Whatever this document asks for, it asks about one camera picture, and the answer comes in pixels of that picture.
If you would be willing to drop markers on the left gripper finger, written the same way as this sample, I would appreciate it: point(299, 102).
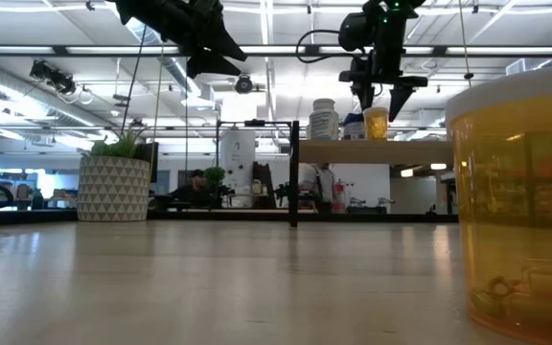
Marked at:
point(225, 48)
point(209, 64)

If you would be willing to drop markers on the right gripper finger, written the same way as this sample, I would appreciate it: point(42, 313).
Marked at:
point(400, 100)
point(366, 98)

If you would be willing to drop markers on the clear bottle with blue cap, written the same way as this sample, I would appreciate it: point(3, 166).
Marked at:
point(352, 120)

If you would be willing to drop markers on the orange pill bottle white cap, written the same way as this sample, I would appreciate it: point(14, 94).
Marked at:
point(520, 191)
point(376, 125)

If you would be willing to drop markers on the white labelled medicine bottle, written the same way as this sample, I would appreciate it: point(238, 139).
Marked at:
point(323, 122)

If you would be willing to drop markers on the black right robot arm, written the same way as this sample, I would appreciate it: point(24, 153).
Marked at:
point(403, 12)

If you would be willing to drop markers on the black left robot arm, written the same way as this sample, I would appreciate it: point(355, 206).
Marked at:
point(122, 7)

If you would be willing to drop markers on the black ceiling-mounted device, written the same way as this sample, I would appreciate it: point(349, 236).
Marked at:
point(243, 85)
point(53, 76)

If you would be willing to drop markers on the white cylindrical tank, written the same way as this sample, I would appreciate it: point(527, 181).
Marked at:
point(237, 148)

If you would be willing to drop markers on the person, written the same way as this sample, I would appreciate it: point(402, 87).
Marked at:
point(321, 184)
point(194, 187)

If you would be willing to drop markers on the green background plant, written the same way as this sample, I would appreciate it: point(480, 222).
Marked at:
point(216, 175)

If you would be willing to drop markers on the potted plant in patterned pot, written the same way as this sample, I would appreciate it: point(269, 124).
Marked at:
point(113, 191)

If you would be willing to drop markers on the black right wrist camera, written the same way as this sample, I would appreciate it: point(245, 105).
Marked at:
point(352, 31)

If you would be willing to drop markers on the wooden shelf with black frame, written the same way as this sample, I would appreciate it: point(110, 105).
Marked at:
point(400, 152)

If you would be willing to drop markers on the silver ventilation duct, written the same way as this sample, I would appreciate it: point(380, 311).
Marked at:
point(12, 93)

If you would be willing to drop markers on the black metal table frame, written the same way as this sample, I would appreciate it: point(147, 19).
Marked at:
point(17, 218)

